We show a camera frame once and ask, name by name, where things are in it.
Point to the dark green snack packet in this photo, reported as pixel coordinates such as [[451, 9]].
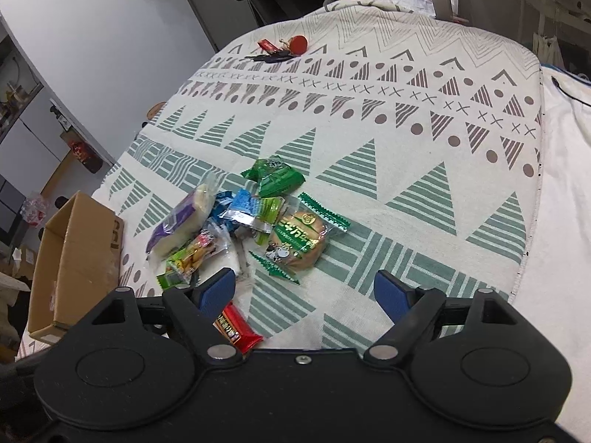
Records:
[[263, 167], [281, 182]]

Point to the geometric patterned blanket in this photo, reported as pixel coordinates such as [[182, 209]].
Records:
[[369, 115]]

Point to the bun packet with green edges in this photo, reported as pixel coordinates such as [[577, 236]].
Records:
[[295, 240]]

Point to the white rack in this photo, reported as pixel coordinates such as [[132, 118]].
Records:
[[549, 14]]

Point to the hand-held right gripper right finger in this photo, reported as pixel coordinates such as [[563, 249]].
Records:
[[390, 293]]

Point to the wall socket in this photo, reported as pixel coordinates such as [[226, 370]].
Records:
[[61, 115]]

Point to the cardboard box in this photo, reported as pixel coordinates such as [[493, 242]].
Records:
[[74, 258]]

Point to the white blanket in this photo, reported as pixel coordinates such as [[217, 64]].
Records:
[[563, 203]]

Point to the wall shelf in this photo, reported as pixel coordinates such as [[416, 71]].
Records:
[[16, 92]]

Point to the purple snack packet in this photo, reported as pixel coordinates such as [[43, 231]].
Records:
[[178, 221]]

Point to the colourful cracker packet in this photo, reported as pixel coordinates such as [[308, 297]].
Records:
[[194, 251]]

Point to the red printed bag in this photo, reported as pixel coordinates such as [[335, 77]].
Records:
[[85, 156]]

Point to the white snack packet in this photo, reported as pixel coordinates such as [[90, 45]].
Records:
[[231, 256]]

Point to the red snack bar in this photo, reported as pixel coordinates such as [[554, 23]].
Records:
[[238, 330]]

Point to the small green snack packet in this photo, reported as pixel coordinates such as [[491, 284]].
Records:
[[170, 280]]

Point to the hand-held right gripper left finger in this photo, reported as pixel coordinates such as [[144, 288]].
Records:
[[219, 290]]

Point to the blue snack packet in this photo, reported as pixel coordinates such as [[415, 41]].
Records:
[[242, 205]]

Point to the clear plastic bag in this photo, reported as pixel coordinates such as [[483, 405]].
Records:
[[34, 210]]

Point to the light green snack packet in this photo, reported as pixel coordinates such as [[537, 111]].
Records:
[[270, 210]]

